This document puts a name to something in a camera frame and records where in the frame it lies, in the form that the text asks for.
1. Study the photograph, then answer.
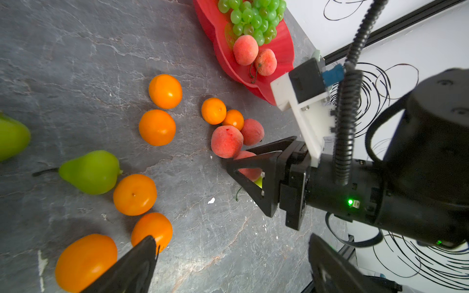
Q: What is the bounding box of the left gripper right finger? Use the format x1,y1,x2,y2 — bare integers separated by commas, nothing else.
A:
307,234,388,293

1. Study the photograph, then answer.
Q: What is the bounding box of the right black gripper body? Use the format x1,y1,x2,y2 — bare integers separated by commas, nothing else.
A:
279,140,311,231

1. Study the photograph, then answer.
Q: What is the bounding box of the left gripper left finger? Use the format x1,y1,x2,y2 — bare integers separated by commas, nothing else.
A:
83,236,160,293

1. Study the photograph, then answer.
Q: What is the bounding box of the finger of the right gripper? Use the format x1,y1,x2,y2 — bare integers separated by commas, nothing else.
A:
247,136,297,155
226,151,282,218

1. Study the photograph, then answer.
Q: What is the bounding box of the lone pink peach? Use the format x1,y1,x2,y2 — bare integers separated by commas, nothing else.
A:
249,49,277,84

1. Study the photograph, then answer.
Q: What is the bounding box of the red flower-shaped bowl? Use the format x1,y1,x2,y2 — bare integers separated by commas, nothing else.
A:
194,1,294,105

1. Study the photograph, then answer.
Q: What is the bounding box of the pink peach bottom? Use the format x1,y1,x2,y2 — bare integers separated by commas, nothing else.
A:
233,35,259,66

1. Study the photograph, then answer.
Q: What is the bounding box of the green grape bunch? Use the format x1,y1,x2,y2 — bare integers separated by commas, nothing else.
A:
216,0,287,46

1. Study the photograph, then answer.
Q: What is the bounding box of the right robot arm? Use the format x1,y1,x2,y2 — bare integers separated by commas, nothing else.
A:
226,68,469,249

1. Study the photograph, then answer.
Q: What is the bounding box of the green pear right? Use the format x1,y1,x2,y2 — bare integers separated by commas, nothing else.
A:
234,177,263,201

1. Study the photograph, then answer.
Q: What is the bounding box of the green pear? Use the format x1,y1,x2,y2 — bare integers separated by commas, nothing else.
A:
1,112,31,162
234,177,263,201
33,150,123,195

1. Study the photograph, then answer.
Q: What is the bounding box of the pink peach top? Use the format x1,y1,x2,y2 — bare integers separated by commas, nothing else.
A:
241,119,265,146

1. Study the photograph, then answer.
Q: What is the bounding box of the orange top right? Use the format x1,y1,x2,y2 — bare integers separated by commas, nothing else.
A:
222,109,244,131

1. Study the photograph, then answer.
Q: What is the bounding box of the orange lower left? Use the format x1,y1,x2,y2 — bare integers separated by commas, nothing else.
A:
55,234,118,293

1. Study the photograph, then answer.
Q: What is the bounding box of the orange lower right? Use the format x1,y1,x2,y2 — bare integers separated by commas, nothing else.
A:
131,212,173,253

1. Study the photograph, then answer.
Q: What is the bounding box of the orange near peaches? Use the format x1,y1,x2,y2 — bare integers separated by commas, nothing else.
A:
201,98,227,125

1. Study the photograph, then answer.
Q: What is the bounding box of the orange centre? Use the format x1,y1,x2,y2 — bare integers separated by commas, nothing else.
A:
113,174,158,216

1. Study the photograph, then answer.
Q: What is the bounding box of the green pear middle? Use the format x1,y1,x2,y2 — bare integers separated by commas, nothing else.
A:
33,150,123,195

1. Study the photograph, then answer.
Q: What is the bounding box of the orange middle left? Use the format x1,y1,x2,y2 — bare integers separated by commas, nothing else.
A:
139,109,177,147

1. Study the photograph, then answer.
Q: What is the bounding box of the orange top left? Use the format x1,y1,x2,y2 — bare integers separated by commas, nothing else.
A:
149,74,183,109

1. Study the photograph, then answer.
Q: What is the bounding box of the green pear left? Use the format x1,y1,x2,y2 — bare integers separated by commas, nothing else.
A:
1,112,31,162

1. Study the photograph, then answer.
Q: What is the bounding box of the black corrugated cable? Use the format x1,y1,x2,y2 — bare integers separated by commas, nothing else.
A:
332,0,389,186

